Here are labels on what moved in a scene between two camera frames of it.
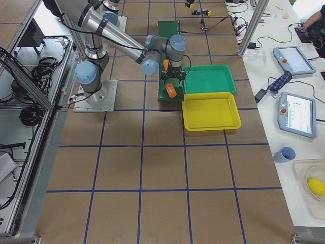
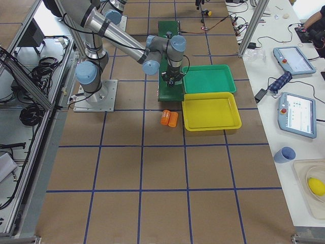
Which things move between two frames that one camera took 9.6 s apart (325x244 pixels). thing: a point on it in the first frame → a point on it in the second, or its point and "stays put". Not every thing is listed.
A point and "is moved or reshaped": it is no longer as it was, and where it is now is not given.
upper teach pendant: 293,60 stays put
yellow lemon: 317,186 stays put
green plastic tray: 208,79 stays put
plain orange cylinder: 165,63 is moved or reshaped
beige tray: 306,169 stays put
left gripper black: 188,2 → 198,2
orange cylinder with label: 170,90 → 165,117
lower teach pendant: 297,114 stays put
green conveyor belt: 167,28 stays put
